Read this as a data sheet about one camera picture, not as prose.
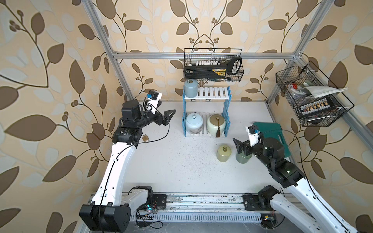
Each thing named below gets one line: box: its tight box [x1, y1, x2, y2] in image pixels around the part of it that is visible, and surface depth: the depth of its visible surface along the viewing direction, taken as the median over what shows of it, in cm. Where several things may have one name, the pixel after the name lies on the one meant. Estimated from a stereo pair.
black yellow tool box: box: [184, 64, 228, 80], surface depth 86 cm
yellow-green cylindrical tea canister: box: [216, 144, 232, 163], surface depth 86 cm
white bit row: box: [195, 60, 221, 67], surface depth 85 cm
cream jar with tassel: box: [206, 113, 226, 138], surface depth 95 cm
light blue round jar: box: [185, 111, 204, 135], surface depth 95 cm
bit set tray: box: [298, 96, 337, 118], surface depth 68 cm
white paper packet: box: [300, 85, 349, 99], surface depth 64 cm
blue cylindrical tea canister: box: [183, 78, 199, 99], surface depth 82 cm
